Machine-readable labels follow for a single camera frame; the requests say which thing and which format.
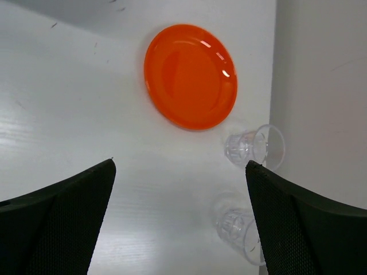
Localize clear plastic cup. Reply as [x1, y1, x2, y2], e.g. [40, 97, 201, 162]
[224, 124, 286, 171]
[210, 192, 266, 266]

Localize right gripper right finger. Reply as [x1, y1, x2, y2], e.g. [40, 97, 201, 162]
[245, 160, 366, 274]

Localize orange plastic plate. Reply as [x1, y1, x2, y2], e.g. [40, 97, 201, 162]
[143, 24, 238, 131]

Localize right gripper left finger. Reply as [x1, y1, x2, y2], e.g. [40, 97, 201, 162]
[1, 159, 116, 274]

